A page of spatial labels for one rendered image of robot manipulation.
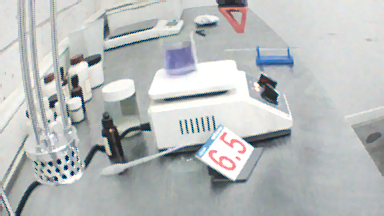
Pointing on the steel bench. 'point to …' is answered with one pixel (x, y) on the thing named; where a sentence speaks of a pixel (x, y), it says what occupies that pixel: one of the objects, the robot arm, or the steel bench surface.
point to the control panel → (263, 98)
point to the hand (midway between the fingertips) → (240, 28)
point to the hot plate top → (227, 77)
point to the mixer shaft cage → (56, 148)
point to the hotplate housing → (170, 118)
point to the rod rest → (273, 58)
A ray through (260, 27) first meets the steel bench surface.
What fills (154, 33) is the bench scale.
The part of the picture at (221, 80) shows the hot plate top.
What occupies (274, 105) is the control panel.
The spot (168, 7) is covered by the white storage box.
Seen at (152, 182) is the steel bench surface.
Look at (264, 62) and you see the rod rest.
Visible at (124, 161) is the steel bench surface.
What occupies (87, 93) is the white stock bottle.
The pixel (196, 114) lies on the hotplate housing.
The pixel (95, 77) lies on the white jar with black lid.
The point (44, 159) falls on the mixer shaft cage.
